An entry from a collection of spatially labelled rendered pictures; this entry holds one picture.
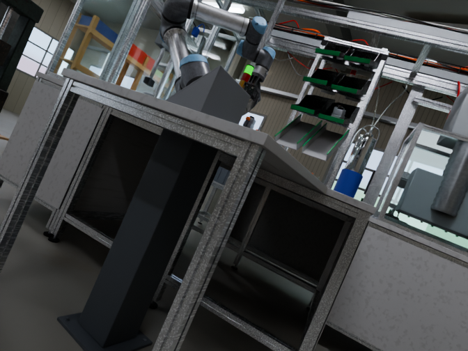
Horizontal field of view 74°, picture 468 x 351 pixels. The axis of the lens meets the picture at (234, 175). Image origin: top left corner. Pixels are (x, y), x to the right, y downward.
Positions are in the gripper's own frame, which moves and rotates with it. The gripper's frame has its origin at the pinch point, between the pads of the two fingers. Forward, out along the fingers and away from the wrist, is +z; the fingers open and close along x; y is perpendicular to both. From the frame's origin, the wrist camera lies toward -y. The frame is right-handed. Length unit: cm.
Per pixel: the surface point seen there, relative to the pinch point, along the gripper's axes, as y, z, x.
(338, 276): 12, 53, 72
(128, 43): 8, -14, -81
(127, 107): 71, 26, -8
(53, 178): 11, 76, -89
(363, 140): -87, -30, 58
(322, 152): -7.1, 3.6, 44.0
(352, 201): 13, 22, 66
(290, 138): -9.1, 2.1, 25.9
